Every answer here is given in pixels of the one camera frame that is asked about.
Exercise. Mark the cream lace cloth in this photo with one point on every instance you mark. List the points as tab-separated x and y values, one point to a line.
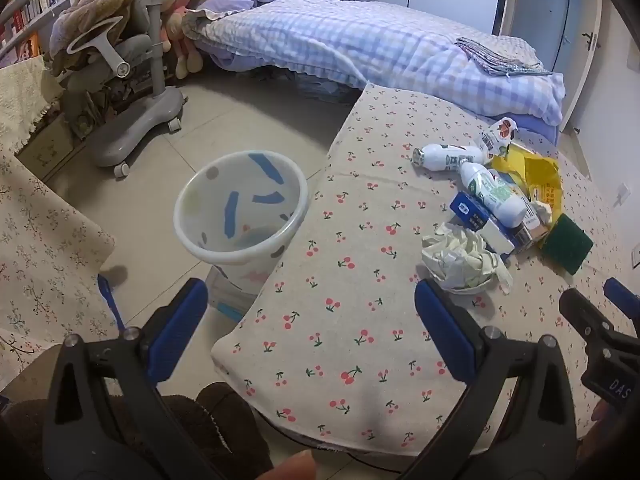
22	95

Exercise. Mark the grey swivel chair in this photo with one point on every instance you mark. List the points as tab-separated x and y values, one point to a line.
150	115

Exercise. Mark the beige floral cloth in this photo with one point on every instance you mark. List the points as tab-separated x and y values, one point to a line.
40	260

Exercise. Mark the yellow plastic bag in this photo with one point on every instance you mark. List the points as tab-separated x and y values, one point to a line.
537	170

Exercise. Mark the folded grey striped cloth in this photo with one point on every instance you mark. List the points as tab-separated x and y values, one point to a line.
500	57

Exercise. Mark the blue cardboard box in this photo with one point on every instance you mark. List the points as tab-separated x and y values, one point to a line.
470	210

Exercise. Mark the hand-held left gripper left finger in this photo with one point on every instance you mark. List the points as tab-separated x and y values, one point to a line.
179	327

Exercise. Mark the small brown box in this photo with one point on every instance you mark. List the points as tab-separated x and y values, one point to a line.
531	232

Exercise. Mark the white and red snack packet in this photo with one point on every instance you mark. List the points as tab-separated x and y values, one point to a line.
500	135

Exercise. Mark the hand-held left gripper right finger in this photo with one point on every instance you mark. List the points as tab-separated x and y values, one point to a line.
445	332

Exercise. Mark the blue door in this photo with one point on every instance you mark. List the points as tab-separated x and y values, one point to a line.
550	5

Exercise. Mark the green scouring sponge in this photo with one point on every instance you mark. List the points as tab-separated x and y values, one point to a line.
567	242

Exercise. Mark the cherry print tablecloth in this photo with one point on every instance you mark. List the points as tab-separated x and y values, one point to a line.
350	260

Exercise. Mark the pink plush toy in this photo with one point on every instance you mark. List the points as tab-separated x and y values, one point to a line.
182	20

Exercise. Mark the white plastic bottle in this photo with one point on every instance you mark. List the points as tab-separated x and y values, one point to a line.
450	156

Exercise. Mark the white wall socket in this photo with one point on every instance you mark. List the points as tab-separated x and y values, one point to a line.
624	193

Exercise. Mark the brown fleece blanket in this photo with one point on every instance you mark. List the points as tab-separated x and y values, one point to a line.
100	5

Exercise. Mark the small white tissue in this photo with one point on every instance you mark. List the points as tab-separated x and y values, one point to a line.
542	209

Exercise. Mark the bookshelf with books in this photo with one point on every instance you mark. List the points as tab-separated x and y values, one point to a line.
30	5

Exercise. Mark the blue checked quilt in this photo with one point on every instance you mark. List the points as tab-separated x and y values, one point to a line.
350	35

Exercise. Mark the translucent white trash bin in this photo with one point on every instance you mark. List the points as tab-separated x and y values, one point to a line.
200	245

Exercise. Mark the person's left hand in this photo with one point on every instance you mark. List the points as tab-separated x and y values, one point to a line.
296	467

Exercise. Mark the white bottle green label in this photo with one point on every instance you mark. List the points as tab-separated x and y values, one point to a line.
492	192

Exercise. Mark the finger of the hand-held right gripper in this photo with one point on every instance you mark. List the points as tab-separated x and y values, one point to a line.
582	312
622	295

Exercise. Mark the large crumpled white paper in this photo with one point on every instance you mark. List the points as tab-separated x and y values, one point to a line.
460	260

